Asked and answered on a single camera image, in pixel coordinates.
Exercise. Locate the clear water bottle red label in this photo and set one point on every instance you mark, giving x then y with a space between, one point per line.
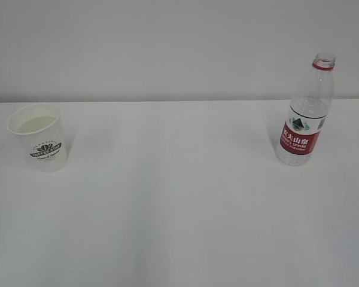
307 112

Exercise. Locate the white paper cup green logo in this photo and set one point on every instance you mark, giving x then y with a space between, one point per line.
38 129

